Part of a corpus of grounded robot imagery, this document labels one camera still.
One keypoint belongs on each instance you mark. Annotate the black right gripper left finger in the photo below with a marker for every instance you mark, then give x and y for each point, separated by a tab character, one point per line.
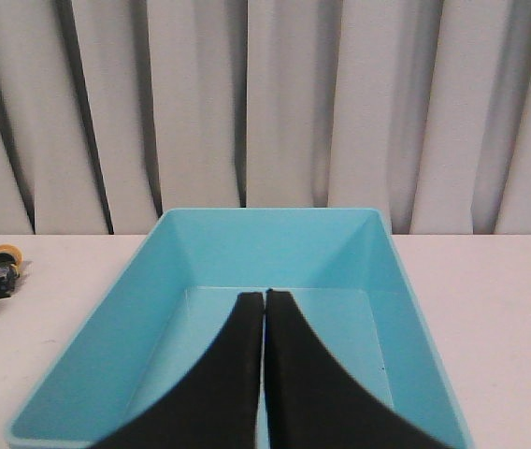
215	404

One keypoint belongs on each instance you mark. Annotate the light blue plastic box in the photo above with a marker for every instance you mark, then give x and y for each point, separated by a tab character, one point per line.
171	300

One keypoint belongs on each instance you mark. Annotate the white pleated curtain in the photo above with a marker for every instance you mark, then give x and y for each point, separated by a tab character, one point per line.
114	112

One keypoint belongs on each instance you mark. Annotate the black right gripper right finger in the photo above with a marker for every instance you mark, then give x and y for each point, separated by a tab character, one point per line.
312	401

